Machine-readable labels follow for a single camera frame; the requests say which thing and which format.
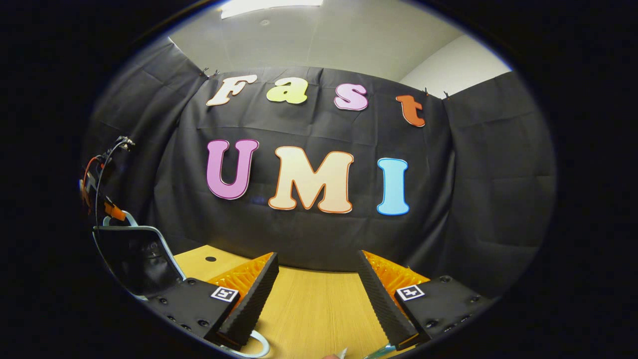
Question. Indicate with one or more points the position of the ceiling light panel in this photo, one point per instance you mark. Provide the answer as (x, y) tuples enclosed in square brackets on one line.
[(269, 6)]

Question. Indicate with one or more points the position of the black backdrop cloth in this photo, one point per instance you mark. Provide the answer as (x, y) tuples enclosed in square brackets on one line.
[(498, 174)]

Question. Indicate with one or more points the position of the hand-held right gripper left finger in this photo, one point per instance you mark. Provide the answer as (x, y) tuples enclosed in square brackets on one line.
[(256, 299)]

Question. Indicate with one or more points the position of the white skin care tube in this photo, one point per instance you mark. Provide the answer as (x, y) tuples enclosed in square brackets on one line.
[(342, 354)]

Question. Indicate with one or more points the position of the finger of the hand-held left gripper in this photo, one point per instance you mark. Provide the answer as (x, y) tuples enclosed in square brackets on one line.
[(114, 210)]

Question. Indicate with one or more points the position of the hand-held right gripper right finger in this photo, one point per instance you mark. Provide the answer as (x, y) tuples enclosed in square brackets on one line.
[(381, 304)]

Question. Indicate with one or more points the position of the pale blue suitcase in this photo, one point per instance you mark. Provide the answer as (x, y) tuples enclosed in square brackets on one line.
[(134, 259)]

